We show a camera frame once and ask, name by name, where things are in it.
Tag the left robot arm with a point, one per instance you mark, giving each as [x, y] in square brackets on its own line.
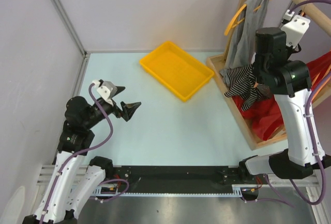
[86, 128]

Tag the striped tank top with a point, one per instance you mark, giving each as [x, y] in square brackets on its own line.
[241, 82]

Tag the red tank top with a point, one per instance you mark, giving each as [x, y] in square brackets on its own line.
[265, 114]

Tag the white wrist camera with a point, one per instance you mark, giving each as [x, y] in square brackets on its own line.
[106, 90]
[295, 26]

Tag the wooden clothes rack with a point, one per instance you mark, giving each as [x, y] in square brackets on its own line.
[217, 62]

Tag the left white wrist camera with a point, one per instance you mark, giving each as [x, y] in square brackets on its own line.
[106, 90]

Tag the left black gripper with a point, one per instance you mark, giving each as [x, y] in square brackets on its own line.
[128, 109]

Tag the orange hanger with grey top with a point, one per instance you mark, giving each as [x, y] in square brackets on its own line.
[238, 14]

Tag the white cable duct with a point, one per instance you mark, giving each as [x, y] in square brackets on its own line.
[105, 192]

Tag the grey tank top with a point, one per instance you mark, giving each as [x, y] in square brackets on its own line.
[241, 47]

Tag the yellow plastic tray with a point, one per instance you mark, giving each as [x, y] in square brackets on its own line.
[177, 70]

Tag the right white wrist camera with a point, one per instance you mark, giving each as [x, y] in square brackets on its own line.
[295, 26]

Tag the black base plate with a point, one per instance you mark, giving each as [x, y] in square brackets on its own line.
[182, 178]

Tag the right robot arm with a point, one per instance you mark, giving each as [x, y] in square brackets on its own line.
[290, 83]

